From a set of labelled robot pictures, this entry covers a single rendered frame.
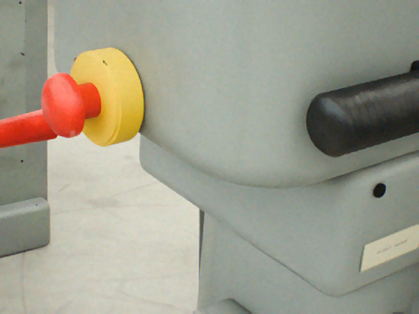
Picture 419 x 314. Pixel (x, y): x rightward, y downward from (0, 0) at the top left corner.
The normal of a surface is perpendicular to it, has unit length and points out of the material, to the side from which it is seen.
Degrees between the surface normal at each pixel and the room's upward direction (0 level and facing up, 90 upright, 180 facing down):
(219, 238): 90
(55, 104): 87
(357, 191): 81
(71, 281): 0
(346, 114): 60
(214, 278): 90
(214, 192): 90
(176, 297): 0
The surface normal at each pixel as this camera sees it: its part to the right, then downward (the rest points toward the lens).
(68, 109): -0.32, 0.22
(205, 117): -0.58, 0.31
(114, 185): 0.07, -0.90
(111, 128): -0.79, 0.22
